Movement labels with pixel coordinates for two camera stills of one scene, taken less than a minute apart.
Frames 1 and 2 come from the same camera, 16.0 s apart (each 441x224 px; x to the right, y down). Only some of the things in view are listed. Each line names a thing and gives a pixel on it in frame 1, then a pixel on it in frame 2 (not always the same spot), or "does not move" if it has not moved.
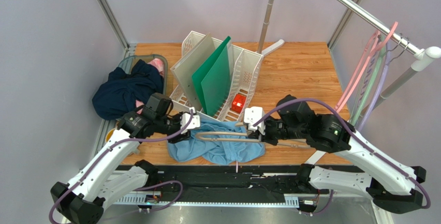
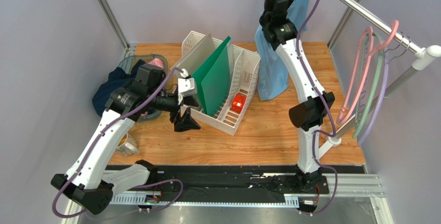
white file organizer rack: x=245 y=69 does not move
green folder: x=212 y=80 does not move
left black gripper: x=180 y=137 to x=186 y=122
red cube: x=238 y=103 does not move
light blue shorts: x=224 y=152 to x=272 y=83
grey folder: x=185 y=68 does not move
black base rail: x=267 y=184 does not move
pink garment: x=159 y=63 does not move
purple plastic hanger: x=377 y=87 to x=385 y=70
